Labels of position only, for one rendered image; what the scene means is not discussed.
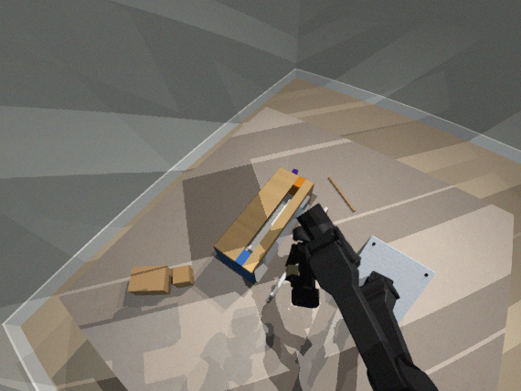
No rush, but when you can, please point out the olive-brown cube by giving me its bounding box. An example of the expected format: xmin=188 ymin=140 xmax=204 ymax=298
xmin=285 ymin=265 xmax=300 ymax=277

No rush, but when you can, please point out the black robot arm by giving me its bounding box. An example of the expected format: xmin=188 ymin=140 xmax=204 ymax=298
xmin=297 ymin=203 xmax=439 ymax=391

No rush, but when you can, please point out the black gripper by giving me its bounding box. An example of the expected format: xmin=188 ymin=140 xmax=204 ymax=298
xmin=284 ymin=226 xmax=320 ymax=309

